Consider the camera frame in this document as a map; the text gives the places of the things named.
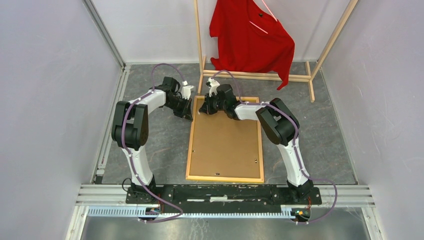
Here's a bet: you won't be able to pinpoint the pink clothes hanger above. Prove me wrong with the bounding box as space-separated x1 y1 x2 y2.
247 0 279 34

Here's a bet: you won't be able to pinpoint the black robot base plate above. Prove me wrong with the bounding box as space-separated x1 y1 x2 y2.
125 183 323 214

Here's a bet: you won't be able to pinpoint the yellow wooden picture frame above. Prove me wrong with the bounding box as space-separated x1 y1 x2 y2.
185 95 265 184

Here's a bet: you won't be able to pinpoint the grey slotted cable duct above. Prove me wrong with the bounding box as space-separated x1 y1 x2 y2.
87 206 310 220

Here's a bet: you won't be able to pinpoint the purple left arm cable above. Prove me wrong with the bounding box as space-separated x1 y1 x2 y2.
120 63 189 223

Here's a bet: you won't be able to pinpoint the aluminium rail frame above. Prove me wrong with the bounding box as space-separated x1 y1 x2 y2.
65 0 387 240

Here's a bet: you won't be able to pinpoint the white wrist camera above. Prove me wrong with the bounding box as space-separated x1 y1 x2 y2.
180 80 196 100
206 77 220 97

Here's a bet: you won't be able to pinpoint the wooden clothes rack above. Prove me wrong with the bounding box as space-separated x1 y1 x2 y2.
193 0 359 103

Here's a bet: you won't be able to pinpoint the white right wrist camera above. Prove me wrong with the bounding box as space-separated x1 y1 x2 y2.
206 77 220 97

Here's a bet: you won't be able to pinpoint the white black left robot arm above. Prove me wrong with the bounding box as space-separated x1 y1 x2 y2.
111 76 195 204

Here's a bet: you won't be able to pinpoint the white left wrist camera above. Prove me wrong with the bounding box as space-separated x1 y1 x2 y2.
180 80 196 100

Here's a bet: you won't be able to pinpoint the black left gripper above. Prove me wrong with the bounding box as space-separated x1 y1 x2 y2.
165 96 194 123

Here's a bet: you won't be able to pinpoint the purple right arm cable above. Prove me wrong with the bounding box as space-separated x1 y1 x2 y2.
207 70 339 225

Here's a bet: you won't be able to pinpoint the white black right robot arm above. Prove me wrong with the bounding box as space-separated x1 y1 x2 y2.
199 79 314 204

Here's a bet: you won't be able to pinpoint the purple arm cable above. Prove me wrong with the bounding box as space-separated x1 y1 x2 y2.
207 70 339 225
120 63 189 223

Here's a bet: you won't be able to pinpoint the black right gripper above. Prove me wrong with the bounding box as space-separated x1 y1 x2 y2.
199 92 227 116

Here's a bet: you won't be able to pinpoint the red t-shirt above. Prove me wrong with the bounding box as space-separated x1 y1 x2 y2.
209 0 295 90

